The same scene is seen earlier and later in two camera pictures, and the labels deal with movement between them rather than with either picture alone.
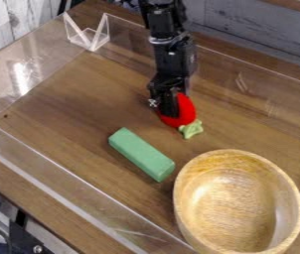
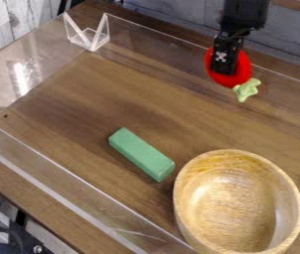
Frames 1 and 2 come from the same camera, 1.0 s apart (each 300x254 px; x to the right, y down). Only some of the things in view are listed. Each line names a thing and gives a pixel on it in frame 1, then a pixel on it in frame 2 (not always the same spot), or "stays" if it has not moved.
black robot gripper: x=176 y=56 → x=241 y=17
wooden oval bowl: x=237 y=204 stays
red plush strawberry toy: x=184 y=122 → x=240 y=80
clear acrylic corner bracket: x=89 y=39 stays
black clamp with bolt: x=23 y=242 stays
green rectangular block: x=142 y=155 stays
